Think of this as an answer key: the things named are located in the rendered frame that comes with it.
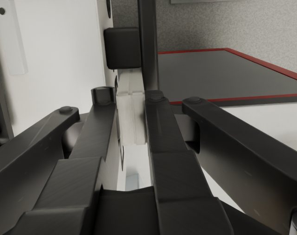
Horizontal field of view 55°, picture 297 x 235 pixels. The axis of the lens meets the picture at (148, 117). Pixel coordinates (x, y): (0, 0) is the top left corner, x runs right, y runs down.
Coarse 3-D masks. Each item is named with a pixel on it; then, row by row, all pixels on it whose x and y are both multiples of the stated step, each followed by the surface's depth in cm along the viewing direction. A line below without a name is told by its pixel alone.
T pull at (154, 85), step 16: (144, 0) 18; (144, 16) 18; (112, 32) 19; (128, 32) 19; (144, 32) 19; (112, 48) 19; (128, 48) 19; (144, 48) 19; (112, 64) 19; (128, 64) 20; (144, 64) 20; (144, 80) 20
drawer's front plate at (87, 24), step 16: (80, 0) 16; (96, 0) 17; (80, 16) 17; (96, 16) 17; (80, 32) 17; (96, 32) 17; (80, 48) 17; (96, 48) 17; (80, 64) 18; (96, 64) 18; (80, 80) 18; (96, 80) 18; (112, 80) 23; (80, 96) 19
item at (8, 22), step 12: (0, 0) 24; (12, 0) 24; (0, 12) 24; (12, 12) 24; (0, 24) 24; (12, 24) 24; (12, 36) 25; (12, 48) 25; (12, 60) 25; (24, 60) 26; (12, 72) 26; (24, 72) 26
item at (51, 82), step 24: (24, 0) 25; (48, 0) 25; (24, 24) 25; (48, 24) 25; (0, 48) 26; (24, 48) 26; (48, 48) 26; (72, 48) 26; (0, 72) 27; (48, 72) 27; (72, 72) 27; (24, 96) 28; (48, 96) 28; (72, 96) 28; (24, 120) 29
